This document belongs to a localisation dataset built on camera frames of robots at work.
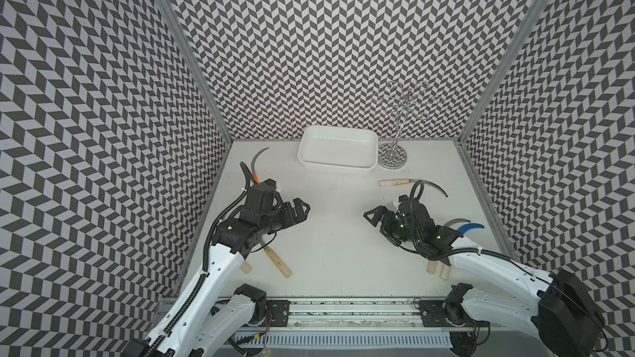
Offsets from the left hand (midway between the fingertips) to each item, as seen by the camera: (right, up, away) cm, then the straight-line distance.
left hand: (298, 215), depth 74 cm
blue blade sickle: (+58, -8, +14) cm, 60 cm away
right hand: (+23, -5, +6) cm, 24 cm away
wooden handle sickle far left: (-18, -19, +7) cm, 27 cm away
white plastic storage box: (+13, +22, +37) cm, 45 cm away
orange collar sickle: (-26, +14, +36) cm, 47 cm away
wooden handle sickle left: (-8, -17, +8) cm, 21 cm away
